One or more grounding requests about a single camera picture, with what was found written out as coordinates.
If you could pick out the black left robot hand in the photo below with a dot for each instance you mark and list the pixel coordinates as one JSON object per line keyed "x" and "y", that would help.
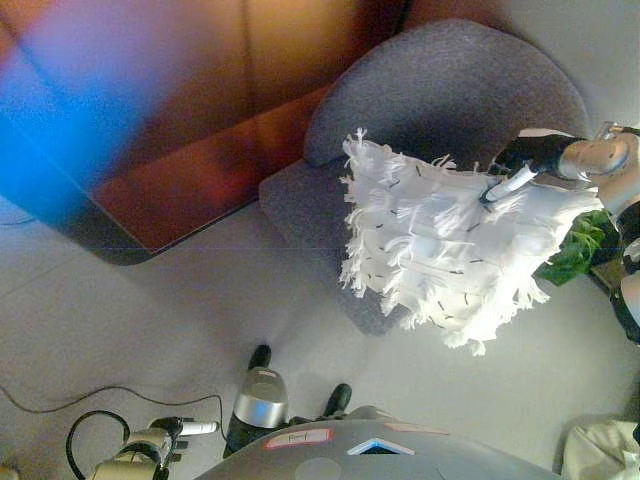
{"x": 172, "y": 429}

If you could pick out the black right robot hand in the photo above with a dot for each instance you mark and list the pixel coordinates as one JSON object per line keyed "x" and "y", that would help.
{"x": 535, "y": 150}

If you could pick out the white fringed pillow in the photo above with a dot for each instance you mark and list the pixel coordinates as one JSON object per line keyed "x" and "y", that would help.
{"x": 450, "y": 250}

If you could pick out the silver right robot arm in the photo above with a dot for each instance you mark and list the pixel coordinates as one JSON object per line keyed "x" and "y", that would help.
{"x": 600, "y": 155}

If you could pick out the grey fabric armchair sofa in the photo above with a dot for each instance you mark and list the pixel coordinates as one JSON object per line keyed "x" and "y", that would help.
{"x": 440, "y": 85}

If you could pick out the silver left robot leg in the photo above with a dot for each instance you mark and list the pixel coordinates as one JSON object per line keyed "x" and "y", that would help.
{"x": 260, "y": 400}

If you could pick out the silver robot leg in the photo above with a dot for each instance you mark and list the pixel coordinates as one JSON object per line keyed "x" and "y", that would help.
{"x": 260, "y": 400}
{"x": 337, "y": 400}

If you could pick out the green leafy plant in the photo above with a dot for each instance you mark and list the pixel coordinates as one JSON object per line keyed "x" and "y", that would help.
{"x": 575, "y": 250}

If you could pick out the silver right robot leg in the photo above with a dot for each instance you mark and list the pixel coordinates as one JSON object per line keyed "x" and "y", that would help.
{"x": 337, "y": 400}

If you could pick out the grey robot torso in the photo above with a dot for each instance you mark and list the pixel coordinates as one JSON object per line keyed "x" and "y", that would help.
{"x": 380, "y": 455}

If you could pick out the wooden table with dark edge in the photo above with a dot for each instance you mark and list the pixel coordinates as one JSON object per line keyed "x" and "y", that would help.
{"x": 200, "y": 125}

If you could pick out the bed with white duvet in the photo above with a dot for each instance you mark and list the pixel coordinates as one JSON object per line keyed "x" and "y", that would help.
{"x": 605, "y": 450}

